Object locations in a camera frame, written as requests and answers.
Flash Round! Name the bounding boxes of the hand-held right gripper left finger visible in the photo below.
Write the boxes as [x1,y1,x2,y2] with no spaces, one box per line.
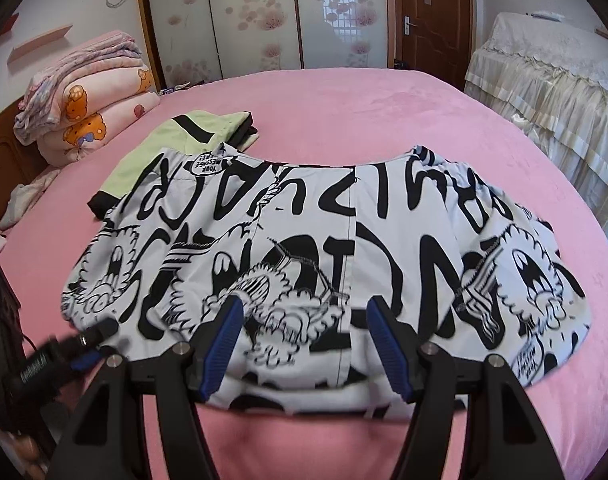
[46,294,245,480]

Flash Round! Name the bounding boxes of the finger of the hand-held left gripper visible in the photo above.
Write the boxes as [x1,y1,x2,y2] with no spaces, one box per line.
[76,317,119,348]
[68,347,109,373]

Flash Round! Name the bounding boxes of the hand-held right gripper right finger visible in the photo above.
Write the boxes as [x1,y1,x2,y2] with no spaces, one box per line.
[366,294,567,480]

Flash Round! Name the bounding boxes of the white black printed jacket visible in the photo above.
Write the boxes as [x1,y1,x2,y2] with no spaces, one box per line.
[58,144,592,418]

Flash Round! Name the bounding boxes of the person's left hand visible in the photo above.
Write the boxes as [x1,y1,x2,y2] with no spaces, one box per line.
[4,434,40,480]

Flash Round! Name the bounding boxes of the pale crumpled cloth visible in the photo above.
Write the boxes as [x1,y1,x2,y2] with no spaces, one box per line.
[0,167,62,231]

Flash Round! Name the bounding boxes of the light green black garment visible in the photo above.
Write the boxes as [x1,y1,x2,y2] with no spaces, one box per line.
[87,110,259,218]

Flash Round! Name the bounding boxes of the wooden headboard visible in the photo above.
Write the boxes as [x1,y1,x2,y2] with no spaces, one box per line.
[0,97,49,231]

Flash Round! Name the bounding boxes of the pink bear print quilt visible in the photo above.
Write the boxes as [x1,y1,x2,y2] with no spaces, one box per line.
[31,62,162,166]

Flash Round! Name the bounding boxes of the pink bed cover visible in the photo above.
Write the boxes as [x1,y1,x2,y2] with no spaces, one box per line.
[0,67,608,480]

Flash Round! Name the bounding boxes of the stack of folded quilts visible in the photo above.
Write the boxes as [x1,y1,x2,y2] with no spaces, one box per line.
[14,30,144,146]

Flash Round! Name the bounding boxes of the cream lace covered furniture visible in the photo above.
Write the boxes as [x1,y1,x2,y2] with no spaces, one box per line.
[464,10,608,241]

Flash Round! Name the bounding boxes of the floral sliding door wardrobe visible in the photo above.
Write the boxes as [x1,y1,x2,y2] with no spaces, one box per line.
[134,0,399,91]

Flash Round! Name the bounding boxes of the brown wooden door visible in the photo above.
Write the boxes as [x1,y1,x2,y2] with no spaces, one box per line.
[394,0,477,88]

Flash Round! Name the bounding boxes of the pink wall shelf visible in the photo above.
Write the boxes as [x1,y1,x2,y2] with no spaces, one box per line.
[11,25,74,63]

